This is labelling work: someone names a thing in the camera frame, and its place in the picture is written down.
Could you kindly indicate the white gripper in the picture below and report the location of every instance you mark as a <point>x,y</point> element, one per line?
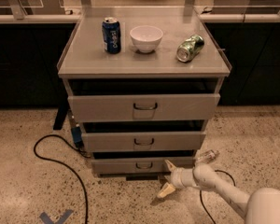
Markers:
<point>177,177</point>

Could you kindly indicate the grey bottom drawer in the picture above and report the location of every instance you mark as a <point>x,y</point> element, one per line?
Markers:
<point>141,165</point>

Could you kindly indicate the grey drawer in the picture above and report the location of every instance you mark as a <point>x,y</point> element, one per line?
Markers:
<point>141,165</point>
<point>99,108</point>
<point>151,141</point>

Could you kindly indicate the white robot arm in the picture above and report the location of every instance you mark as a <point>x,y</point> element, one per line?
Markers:
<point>260,207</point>

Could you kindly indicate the grey top drawer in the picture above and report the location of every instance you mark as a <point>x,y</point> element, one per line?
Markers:
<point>99,108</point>

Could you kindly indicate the grey middle drawer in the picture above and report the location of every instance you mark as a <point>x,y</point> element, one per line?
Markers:
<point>151,141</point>

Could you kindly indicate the grey drawer cabinet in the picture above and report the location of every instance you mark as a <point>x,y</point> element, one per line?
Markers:
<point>87,69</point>

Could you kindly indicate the blue power adapter box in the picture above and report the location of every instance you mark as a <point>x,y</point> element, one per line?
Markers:
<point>76,135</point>

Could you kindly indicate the crushed green soda can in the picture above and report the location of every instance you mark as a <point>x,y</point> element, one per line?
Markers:
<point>189,48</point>

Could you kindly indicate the white bowl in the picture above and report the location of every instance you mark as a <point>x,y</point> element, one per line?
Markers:
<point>146,38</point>

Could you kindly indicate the blue Pepsi can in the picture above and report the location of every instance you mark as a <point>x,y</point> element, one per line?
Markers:
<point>111,35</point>

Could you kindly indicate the dark counter right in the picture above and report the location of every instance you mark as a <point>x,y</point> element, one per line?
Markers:
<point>253,50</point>

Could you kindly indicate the dark counter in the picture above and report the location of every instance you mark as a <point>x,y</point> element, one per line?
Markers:
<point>29,54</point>
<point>253,50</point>

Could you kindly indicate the dark counter left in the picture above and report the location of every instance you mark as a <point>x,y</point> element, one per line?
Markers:
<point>29,54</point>

